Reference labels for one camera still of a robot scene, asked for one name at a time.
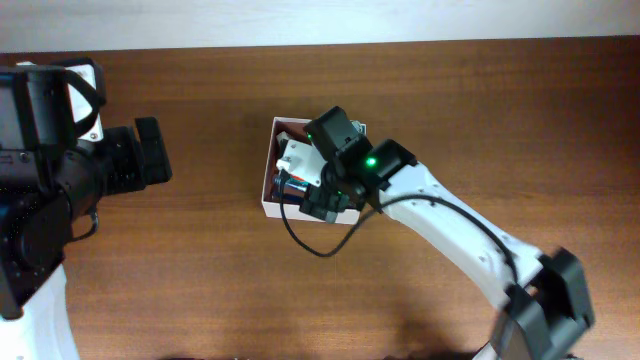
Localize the blue and white toothbrush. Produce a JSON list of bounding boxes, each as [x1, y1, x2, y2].
[[271, 174, 309, 204]]

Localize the teal mouthwash bottle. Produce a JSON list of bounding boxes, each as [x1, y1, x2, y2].
[[351, 120, 367, 135]]

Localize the green and white soap box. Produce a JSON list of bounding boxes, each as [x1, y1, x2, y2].
[[276, 131, 292, 147]]

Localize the green and white toothpaste tube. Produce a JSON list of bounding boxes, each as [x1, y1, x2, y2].
[[290, 175, 312, 185]]

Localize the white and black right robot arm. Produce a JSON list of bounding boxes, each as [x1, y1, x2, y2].
[[301, 137, 595, 360]]

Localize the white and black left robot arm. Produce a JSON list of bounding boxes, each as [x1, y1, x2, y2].
[[1, 58, 172, 359]]

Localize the white cardboard box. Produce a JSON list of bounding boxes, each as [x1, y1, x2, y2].
[[261, 117, 360, 225]]

